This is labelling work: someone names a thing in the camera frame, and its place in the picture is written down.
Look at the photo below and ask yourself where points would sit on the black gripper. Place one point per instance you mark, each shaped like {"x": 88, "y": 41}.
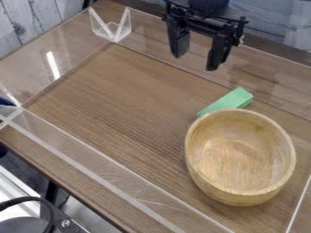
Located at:
{"x": 202, "y": 16}

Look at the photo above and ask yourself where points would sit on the green rectangular block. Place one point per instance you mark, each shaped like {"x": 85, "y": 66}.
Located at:
{"x": 239, "y": 98}

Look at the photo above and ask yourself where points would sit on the brown wooden bowl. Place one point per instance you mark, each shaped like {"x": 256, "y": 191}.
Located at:
{"x": 239, "y": 156}

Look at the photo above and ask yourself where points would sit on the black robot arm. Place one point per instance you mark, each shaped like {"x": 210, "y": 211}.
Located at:
{"x": 202, "y": 16}

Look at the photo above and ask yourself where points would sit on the black table leg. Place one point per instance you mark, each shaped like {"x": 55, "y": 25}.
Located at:
{"x": 52, "y": 192}

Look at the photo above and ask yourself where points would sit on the clear acrylic corner bracket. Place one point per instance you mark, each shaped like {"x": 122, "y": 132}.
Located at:
{"x": 111, "y": 31}

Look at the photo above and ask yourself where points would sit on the grey metal base plate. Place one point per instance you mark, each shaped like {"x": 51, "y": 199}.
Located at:
{"x": 63, "y": 223}

